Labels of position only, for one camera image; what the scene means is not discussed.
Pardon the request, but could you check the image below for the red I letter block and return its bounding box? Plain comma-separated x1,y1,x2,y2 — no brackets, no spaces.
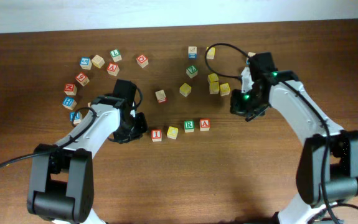
151,129,162,142

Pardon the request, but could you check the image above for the yellow C letter block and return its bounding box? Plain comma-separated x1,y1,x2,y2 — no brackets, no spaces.
167,126,179,139

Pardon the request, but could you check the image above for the red a block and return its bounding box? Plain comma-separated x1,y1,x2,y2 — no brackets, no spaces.
199,119,210,131
106,63,120,76

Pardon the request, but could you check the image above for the green R letter block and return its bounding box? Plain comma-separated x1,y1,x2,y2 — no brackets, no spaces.
184,120,195,133

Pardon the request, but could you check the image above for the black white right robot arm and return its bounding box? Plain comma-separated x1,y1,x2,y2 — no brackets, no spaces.
230,52,358,223

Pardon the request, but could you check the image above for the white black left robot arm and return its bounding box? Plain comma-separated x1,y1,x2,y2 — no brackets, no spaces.
27,79,148,223

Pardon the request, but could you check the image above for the yellow block lower right cluster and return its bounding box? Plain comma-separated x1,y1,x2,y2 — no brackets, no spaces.
219,83,231,96

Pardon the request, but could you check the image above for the yellow block cluster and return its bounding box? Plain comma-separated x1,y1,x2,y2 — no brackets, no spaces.
219,83,231,96
207,73,219,83
209,82,220,95

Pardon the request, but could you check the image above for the yellow block lower left cluster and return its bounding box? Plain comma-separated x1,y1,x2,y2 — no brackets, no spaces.
209,82,220,95

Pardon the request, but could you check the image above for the wooden block red side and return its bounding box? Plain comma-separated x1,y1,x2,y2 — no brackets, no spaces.
155,90,167,103

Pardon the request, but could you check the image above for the yellow block upper cluster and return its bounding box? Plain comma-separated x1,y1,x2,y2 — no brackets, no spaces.
207,73,219,83

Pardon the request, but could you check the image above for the blue X side block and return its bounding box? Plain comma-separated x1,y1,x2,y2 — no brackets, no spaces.
246,52,256,65

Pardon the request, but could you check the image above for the blue H block lower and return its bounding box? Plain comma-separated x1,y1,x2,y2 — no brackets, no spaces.
70,112,83,126

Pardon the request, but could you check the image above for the blue h block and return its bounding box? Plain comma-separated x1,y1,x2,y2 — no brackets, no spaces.
70,112,83,126
62,96,77,110

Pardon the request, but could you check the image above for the yellow block centre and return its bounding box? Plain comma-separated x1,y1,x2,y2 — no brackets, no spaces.
179,83,192,97

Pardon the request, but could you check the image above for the yellow top block back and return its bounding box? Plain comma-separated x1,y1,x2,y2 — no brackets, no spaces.
205,47,215,60

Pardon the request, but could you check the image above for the red C letter block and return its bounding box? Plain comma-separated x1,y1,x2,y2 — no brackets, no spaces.
136,54,149,68

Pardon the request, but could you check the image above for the green Z letter block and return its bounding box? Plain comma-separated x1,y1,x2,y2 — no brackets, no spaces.
186,65,198,78

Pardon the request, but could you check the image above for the blue H block upper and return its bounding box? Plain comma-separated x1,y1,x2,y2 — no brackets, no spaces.
62,96,77,110

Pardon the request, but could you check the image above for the red 6 number block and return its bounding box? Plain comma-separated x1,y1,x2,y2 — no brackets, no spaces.
75,72,90,86

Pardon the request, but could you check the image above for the red M letter block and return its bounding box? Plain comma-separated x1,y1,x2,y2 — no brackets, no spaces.
64,83,77,96

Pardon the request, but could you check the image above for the plain wooden block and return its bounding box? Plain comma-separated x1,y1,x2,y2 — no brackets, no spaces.
92,55,105,68

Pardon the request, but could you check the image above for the green L letter block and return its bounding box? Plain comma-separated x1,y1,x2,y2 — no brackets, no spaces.
110,49,122,62

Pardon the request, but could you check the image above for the wooden block blue side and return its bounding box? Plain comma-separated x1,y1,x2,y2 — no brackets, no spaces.
188,46,197,59

